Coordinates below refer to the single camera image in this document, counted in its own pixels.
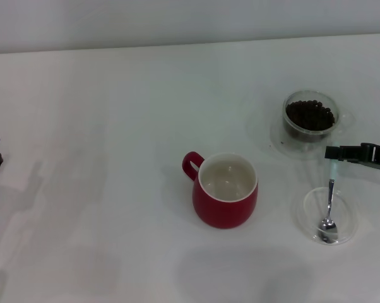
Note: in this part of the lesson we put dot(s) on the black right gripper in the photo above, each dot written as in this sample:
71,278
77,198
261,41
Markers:
379,158

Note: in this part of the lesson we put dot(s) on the red ceramic mug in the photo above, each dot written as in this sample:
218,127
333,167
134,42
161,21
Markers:
224,214

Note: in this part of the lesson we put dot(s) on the pile of coffee beans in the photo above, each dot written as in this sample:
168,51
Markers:
310,115

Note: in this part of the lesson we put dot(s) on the clear glass saucer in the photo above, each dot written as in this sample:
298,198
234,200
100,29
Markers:
300,151

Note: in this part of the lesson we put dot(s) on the small clear glass dish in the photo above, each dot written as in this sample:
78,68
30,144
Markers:
347,217

